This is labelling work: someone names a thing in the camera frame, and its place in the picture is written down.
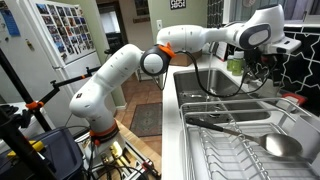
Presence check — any metal dish drying rack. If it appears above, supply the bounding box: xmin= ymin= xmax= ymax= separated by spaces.
xmin=180 ymin=98 xmax=320 ymax=180

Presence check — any black camera tripod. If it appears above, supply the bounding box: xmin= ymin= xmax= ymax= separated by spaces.
xmin=0 ymin=49 xmax=108 ymax=180

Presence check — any large metal serving spoon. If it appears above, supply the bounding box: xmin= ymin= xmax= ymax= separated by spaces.
xmin=186 ymin=118 xmax=303 ymax=157

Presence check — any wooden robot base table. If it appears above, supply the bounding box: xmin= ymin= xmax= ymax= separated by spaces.
xmin=116 ymin=121 xmax=162 ymax=173

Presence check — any red handled white brush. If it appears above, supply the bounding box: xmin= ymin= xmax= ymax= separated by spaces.
xmin=276 ymin=93 xmax=307 ymax=108

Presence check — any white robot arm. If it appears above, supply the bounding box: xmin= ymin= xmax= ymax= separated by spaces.
xmin=69 ymin=4 xmax=301 ymax=141

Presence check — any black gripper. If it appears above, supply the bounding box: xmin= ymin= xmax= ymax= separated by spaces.
xmin=244 ymin=49 xmax=284 ymax=86

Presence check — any patterned floor mat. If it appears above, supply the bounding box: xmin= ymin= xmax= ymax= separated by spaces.
xmin=130 ymin=103 xmax=162 ymax=137

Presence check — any white refrigerator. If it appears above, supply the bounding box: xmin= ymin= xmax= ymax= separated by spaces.
xmin=0 ymin=0 xmax=101 ymax=133

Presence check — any wire sink grid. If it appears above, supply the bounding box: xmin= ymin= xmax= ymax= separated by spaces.
xmin=178 ymin=90 xmax=237 ymax=123

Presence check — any dark blue storage bin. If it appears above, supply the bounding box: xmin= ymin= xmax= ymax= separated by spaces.
xmin=0 ymin=128 xmax=84 ymax=180

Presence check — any short green soap bottle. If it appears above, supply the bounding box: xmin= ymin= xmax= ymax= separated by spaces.
xmin=227 ymin=55 xmax=234 ymax=71

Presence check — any stainless steel sink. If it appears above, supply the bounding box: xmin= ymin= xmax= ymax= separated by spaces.
xmin=173 ymin=69 xmax=270 ymax=122

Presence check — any cardboard box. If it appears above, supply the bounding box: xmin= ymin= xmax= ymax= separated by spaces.
xmin=170 ymin=51 xmax=202 ymax=66

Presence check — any stainless steel faucet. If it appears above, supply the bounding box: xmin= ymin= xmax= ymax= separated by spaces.
xmin=208 ymin=21 xmax=268 ymax=85

